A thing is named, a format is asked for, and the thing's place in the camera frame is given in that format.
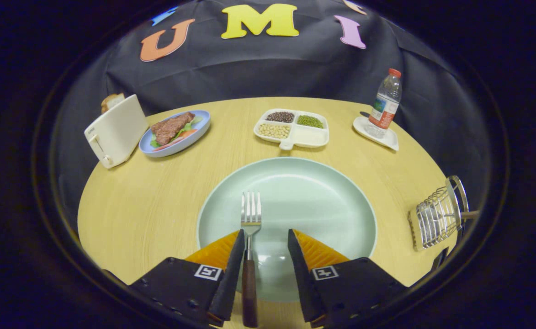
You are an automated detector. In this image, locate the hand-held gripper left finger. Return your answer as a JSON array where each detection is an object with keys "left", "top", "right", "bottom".
[{"left": 128, "top": 229, "right": 245, "bottom": 327}]

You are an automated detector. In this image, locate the white square coaster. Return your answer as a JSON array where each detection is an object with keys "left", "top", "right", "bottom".
[{"left": 353, "top": 116, "right": 399, "bottom": 151}]

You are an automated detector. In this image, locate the metal spoon wooden handle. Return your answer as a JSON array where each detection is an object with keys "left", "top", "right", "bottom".
[{"left": 446, "top": 209, "right": 481, "bottom": 221}]

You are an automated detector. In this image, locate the metal wire basket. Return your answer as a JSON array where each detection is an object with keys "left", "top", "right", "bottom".
[{"left": 408, "top": 175, "right": 469, "bottom": 251}]

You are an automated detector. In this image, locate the light green plate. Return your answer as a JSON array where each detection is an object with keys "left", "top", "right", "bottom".
[{"left": 196, "top": 157, "right": 378, "bottom": 303}]

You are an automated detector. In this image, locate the brown steak with lettuce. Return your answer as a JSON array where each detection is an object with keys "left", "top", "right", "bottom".
[{"left": 151, "top": 112, "right": 195, "bottom": 146}]

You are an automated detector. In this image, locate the white toaster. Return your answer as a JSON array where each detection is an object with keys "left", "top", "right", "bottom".
[{"left": 84, "top": 94, "right": 149, "bottom": 169}]

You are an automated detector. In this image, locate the white divided bean tray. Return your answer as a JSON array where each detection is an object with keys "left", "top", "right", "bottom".
[{"left": 254, "top": 108, "right": 330, "bottom": 150}]

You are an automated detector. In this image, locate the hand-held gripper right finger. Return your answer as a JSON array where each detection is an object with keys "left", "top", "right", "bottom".
[{"left": 288, "top": 228, "right": 408, "bottom": 329}]

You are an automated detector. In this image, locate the black backdrop cloth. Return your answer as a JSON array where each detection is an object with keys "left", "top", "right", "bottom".
[{"left": 55, "top": 0, "right": 492, "bottom": 215}]

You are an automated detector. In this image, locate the toast slice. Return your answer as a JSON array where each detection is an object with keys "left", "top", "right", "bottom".
[{"left": 101, "top": 93, "right": 126, "bottom": 114}]

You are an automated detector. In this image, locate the black rectangular object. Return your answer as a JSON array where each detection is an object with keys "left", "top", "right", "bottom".
[{"left": 432, "top": 247, "right": 449, "bottom": 276}]

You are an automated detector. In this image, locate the blue plate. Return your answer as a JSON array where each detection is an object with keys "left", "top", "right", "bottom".
[{"left": 139, "top": 110, "right": 211, "bottom": 158}]

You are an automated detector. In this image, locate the clear bottle red cap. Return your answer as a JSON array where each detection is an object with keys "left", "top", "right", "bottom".
[{"left": 368, "top": 69, "right": 403, "bottom": 139}]

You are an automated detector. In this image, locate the metal fork wooden handle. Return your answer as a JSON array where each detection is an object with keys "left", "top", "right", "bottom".
[{"left": 241, "top": 191, "right": 262, "bottom": 328}]

